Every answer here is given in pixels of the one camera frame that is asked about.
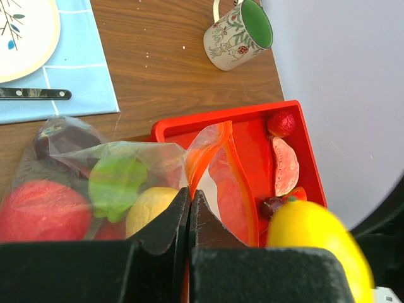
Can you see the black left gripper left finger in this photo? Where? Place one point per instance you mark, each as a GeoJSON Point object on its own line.
{"type": "Point", "coordinates": [147, 267]}

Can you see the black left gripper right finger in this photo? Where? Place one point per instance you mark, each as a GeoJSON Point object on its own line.
{"type": "Point", "coordinates": [223, 269]}

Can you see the yellow apple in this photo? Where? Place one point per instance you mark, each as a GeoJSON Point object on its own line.
{"type": "Point", "coordinates": [147, 207]}

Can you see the dark red plum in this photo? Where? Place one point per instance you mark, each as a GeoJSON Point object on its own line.
{"type": "Point", "coordinates": [270, 206]}
{"type": "Point", "coordinates": [58, 139]}

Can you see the yellow lemon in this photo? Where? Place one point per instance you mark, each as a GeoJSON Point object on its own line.
{"type": "Point", "coordinates": [308, 224]}

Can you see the clear zip top bag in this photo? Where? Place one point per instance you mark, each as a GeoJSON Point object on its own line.
{"type": "Point", "coordinates": [72, 185]}

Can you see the red apple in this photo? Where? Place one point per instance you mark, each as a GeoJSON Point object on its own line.
{"type": "Point", "coordinates": [42, 210]}

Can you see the red chili pepper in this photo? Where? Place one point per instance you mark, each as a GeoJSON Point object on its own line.
{"type": "Point", "coordinates": [111, 231]}

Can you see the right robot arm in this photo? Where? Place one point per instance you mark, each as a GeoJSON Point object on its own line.
{"type": "Point", "coordinates": [380, 237]}

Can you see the red pink peach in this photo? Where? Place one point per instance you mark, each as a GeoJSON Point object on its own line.
{"type": "Point", "coordinates": [298, 193]}

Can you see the watermelon slice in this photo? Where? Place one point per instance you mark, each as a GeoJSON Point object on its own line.
{"type": "Point", "coordinates": [287, 167]}

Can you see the red plastic tray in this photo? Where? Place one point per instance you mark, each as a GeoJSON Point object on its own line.
{"type": "Point", "coordinates": [252, 144]}

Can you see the red textured lychee fruit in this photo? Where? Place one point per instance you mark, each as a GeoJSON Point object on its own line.
{"type": "Point", "coordinates": [281, 124]}

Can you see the blue checked cloth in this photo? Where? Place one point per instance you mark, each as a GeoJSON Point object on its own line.
{"type": "Point", "coordinates": [78, 64]}

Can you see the floral mug green inside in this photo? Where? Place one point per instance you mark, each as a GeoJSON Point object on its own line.
{"type": "Point", "coordinates": [237, 36]}

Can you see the cream and teal plate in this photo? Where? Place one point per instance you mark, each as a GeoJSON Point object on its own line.
{"type": "Point", "coordinates": [30, 32]}

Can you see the black handled fork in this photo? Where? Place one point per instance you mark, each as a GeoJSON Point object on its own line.
{"type": "Point", "coordinates": [34, 94]}

